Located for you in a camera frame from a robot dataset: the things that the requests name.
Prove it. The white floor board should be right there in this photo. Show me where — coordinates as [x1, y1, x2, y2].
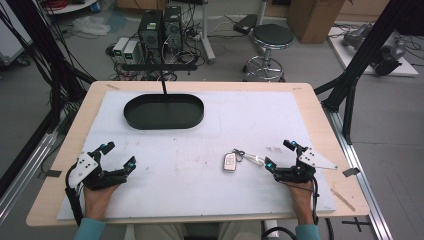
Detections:
[327, 26, 420, 78]

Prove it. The grey robot part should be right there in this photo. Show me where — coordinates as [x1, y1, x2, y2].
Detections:
[371, 32, 408, 77]
[342, 23, 372, 50]

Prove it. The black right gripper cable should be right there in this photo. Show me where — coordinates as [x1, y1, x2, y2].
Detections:
[261, 178, 335, 240]

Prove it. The silver car key with keyring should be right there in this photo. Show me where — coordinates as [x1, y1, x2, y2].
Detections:
[222, 148, 267, 174]

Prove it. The thin wooden stick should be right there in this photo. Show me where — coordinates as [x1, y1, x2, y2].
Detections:
[330, 187, 357, 213]

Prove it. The white plastic bag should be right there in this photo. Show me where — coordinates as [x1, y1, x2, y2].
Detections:
[71, 15, 111, 36]

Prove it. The brown cardboard box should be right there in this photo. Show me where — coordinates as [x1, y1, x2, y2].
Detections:
[286, 0, 348, 45]

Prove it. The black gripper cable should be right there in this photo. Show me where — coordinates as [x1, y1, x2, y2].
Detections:
[64, 164, 85, 228]
[261, 178, 335, 240]

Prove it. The white desk leg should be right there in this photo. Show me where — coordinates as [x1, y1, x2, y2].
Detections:
[199, 0, 217, 65]

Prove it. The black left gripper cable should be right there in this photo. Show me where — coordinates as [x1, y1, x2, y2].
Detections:
[64, 164, 85, 228]

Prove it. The person's left hand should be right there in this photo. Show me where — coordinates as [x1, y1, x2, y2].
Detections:
[83, 184, 122, 222]

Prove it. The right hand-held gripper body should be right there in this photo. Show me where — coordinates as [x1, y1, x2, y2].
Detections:
[273, 146, 339, 185]

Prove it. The round black stool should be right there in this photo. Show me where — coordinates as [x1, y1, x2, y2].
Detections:
[241, 23, 296, 83]

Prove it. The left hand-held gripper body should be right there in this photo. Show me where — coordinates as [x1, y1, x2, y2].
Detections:
[66, 149, 130, 192]

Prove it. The aluminium rail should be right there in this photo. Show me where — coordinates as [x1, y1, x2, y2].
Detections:
[0, 131, 60, 225]
[324, 107, 395, 240]

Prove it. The white foam mat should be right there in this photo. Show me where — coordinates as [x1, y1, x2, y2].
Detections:
[56, 90, 337, 222]

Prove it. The black computer tower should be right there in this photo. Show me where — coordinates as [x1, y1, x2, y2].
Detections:
[162, 5, 184, 53]
[137, 8, 165, 52]

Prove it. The person's right hand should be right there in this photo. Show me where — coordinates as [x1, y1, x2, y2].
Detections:
[286, 180, 317, 226]

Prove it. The light wooden table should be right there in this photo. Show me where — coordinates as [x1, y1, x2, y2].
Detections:
[25, 80, 371, 228]

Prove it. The black flat device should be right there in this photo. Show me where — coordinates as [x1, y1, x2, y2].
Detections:
[232, 13, 259, 36]

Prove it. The black oval tray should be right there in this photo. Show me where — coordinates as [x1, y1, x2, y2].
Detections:
[122, 93, 205, 131]

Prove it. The black stand pole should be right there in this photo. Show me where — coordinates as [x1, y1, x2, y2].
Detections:
[121, 39, 199, 105]

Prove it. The black tape cross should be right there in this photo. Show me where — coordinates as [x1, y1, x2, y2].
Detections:
[341, 216, 372, 233]

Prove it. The black metal frame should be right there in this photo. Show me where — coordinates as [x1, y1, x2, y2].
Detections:
[314, 0, 424, 145]
[0, 0, 98, 198]

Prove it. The white power supply box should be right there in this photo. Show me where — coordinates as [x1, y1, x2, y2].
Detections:
[112, 36, 130, 65]
[122, 40, 140, 65]

